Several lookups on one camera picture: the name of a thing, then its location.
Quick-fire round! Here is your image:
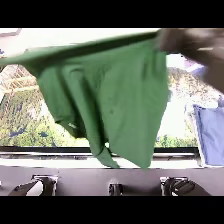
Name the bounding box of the green T-shirt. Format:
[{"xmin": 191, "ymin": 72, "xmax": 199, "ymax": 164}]
[{"xmin": 0, "ymin": 30, "xmax": 171, "ymax": 170}]

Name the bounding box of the blue garment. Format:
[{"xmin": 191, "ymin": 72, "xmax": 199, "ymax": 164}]
[{"xmin": 192, "ymin": 95, "xmax": 224, "ymax": 167}]

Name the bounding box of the silver frame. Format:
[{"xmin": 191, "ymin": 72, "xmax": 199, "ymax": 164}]
[{"xmin": 0, "ymin": 150, "xmax": 224, "ymax": 197}]

